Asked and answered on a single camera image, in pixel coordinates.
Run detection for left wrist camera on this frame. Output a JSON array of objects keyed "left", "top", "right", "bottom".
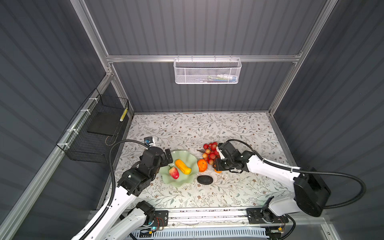
[{"left": 144, "top": 137, "right": 156, "bottom": 148}]

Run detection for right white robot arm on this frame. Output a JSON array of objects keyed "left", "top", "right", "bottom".
[{"left": 214, "top": 142, "right": 331, "bottom": 223}]

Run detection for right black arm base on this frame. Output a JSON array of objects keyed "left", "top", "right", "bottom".
[{"left": 246, "top": 208, "right": 290, "bottom": 225}]

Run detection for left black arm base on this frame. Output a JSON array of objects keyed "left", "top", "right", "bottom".
[{"left": 142, "top": 210, "right": 169, "bottom": 227}]

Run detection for red yellow fake apple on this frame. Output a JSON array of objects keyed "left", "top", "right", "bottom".
[{"left": 169, "top": 167, "right": 180, "bottom": 180}]

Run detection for tubes in white basket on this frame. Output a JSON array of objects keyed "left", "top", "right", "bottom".
[{"left": 199, "top": 74, "right": 238, "bottom": 84}]

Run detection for red lychee fruit bunch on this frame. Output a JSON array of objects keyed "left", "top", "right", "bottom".
[{"left": 198, "top": 142, "right": 220, "bottom": 166}]

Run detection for black wire wall basket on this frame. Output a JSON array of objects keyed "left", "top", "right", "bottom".
[{"left": 57, "top": 90, "right": 130, "bottom": 164}]

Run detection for right black corrugated cable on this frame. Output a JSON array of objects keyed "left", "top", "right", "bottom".
[{"left": 225, "top": 138, "right": 367, "bottom": 210}]

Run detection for white wire mesh basket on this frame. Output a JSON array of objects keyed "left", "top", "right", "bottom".
[{"left": 173, "top": 58, "right": 242, "bottom": 85}]

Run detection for white vented panel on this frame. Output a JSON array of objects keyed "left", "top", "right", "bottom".
[{"left": 132, "top": 227, "right": 270, "bottom": 240}]

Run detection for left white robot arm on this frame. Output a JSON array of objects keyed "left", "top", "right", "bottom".
[{"left": 72, "top": 147, "right": 173, "bottom": 240}]

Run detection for dark fake avocado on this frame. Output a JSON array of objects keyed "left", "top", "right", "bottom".
[{"left": 197, "top": 175, "right": 214, "bottom": 185}]

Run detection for aluminium mounting rail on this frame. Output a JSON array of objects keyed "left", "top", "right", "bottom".
[{"left": 86, "top": 205, "right": 326, "bottom": 230}]

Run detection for large fake orange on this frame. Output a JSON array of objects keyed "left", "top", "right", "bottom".
[{"left": 197, "top": 159, "right": 208, "bottom": 173}]

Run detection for yellow fake squash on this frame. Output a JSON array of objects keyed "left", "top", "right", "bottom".
[{"left": 175, "top": 159, "right": 192, "bottom": 175}]

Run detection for yellow tube in basket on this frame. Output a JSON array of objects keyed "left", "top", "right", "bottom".
[{"left": 119, "top": 108, "right": 128, "bottom": 122}]

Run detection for green wavy fruit bowl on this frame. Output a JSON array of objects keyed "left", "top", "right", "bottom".
[{"left": 159, "top": 150, "right": 199, "bottom": 188}]

